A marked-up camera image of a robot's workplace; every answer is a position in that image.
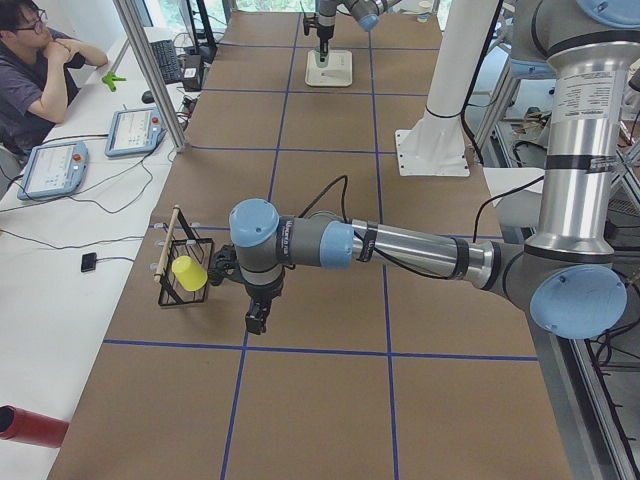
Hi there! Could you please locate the person in grey shirt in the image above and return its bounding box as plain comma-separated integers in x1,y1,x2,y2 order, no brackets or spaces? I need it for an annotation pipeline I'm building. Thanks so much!
1,1,108,154

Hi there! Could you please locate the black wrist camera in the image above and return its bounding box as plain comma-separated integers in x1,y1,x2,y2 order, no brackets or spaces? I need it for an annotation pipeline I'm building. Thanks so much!
207,244,243,287
303,14,317,36

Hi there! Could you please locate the black box on desk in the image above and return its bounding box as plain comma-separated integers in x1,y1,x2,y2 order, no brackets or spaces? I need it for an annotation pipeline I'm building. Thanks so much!
181,55,204,92

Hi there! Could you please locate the black phone on table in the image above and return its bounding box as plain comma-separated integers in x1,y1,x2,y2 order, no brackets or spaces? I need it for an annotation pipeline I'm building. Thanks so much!
80,252,98,273

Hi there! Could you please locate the black keyboard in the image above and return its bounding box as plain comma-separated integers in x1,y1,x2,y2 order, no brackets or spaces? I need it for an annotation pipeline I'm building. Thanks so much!
150,40,182,84

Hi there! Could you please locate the pale green cup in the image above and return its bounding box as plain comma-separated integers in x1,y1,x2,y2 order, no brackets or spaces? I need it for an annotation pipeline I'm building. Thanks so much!
314,48,330,69

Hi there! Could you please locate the black computer mouse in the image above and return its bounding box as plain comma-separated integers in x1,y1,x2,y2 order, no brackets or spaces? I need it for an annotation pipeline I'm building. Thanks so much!
141,91,155,104

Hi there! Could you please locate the near blue teach pendant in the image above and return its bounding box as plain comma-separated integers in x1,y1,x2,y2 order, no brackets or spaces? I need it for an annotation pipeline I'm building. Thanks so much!
17,141,89,200

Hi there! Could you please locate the cream rabbit tray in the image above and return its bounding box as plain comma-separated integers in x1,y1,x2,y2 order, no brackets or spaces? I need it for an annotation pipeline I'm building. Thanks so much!
305,49,353,87

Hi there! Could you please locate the far blue teach pendant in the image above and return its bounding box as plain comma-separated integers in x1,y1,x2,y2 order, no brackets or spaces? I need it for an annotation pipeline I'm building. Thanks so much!
105,107,165,158

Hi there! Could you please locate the aluminium frame post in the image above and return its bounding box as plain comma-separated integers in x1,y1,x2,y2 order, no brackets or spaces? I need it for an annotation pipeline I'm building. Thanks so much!
113,0,187,153

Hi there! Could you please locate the blue teach pendant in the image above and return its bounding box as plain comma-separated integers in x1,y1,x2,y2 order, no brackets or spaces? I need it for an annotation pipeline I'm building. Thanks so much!
17,141,89,200
105,107,165,158

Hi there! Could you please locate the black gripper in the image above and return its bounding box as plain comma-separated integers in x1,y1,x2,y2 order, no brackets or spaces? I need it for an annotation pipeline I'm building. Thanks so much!
245,279,284,334
317,18,334,63

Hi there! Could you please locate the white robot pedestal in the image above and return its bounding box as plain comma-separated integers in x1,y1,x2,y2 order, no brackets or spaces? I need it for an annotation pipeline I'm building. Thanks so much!
395,0,501,177

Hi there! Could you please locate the white chair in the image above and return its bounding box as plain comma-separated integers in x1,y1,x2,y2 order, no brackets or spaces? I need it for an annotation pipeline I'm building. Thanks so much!
483,167,544,227

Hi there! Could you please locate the paper cup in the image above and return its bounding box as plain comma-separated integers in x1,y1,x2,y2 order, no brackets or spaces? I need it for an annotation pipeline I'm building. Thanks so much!
416,0,434,23

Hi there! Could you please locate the yellow cup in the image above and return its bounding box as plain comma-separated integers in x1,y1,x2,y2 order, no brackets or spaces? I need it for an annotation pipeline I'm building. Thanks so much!
171,255,208,292

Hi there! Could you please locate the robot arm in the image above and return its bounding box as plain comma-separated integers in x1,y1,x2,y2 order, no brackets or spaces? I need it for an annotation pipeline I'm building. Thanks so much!
303,0,399,62
229,1,639,339

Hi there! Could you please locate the green toy on desk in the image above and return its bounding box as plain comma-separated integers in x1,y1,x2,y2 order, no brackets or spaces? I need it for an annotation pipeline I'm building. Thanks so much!
101,71,126,92

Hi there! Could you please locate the red cylinder bottle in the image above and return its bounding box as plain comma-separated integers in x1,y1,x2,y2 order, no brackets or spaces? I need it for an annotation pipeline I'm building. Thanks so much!
1,405,69,448

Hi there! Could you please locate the black wire cup rack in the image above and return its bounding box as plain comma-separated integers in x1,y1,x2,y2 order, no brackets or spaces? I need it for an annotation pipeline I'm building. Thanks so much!
151,205,215,307

